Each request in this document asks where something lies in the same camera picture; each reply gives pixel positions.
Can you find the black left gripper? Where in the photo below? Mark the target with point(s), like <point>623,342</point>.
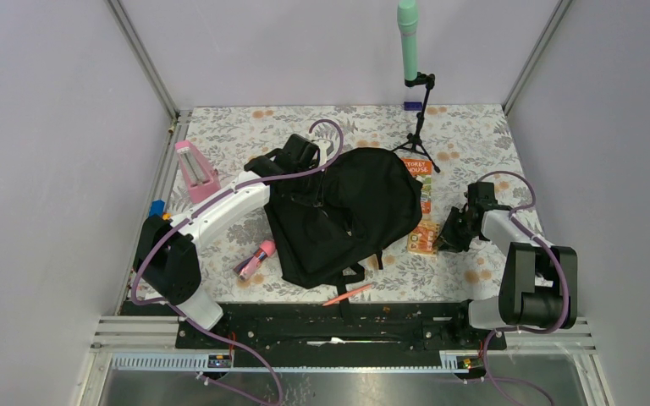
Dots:
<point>311,165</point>

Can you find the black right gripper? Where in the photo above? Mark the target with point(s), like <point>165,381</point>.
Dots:
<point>449,243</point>

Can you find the orange snack packet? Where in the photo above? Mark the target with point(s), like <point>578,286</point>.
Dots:
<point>421,240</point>

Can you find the black student backpack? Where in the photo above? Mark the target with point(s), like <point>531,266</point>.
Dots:
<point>325,224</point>

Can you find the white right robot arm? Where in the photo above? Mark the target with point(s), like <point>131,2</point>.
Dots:
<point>538,286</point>

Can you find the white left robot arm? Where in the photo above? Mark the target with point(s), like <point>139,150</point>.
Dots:
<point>167,254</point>

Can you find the orange treehouse book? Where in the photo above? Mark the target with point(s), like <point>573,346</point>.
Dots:
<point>422,171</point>

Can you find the floral tablecloth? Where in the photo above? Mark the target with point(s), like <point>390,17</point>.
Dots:
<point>466,141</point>

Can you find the pink pencil case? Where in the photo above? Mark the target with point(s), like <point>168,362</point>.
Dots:
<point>249,266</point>

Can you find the black tripod stand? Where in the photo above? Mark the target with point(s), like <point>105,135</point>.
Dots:
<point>414,143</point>

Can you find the colourful toy blocks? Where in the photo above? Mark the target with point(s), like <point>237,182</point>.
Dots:
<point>158,209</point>

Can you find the green microphone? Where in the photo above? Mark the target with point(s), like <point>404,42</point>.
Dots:
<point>407,20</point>

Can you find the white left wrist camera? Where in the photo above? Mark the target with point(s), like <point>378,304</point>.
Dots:
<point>325,150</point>

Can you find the blue block at wall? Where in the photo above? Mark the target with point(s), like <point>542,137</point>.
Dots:
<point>412,105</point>

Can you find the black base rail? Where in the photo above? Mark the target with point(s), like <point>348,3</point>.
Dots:
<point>378,335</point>

